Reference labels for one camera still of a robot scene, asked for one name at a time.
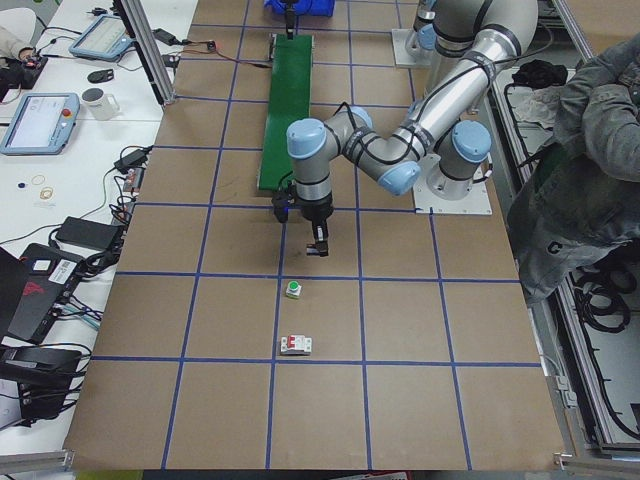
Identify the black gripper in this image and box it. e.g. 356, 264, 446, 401
282, 0, 298, 39
298, 197, 334, 257

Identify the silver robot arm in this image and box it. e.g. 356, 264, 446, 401
286, 1, 538, 257
263, 1, 437, 68

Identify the blue plastic bin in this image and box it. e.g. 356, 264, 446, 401
263, 0, 336, 17

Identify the green conveyor belt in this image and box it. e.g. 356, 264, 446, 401
257, 34, 314, 191

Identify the white red circuit breaker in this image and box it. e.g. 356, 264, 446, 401
280, 334, 313, 356

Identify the white mug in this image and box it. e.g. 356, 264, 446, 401
81, 88, 120, 121

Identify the black power adapter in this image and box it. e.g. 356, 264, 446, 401
55, 217, 123, 251

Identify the person in grey jacket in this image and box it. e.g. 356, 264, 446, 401
507, 37, 639, 305

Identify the blue teach pendant tablet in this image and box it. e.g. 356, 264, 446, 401
1, 93, 80, 156

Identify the black laptop red logo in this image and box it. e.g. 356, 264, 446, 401
1, 243, 84, 344

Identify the green push button switch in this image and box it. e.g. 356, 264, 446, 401
285, 280, 302, 299

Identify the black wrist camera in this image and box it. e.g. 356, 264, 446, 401
271, 187, 295, 224

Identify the red black motor cable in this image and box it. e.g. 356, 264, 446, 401
179, 42, 275, 70

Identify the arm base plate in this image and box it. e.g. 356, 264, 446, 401
412, 154, 492, 216
391, 26, 436, 68

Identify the aluminium frame post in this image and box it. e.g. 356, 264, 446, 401
113, 0, 176, 107

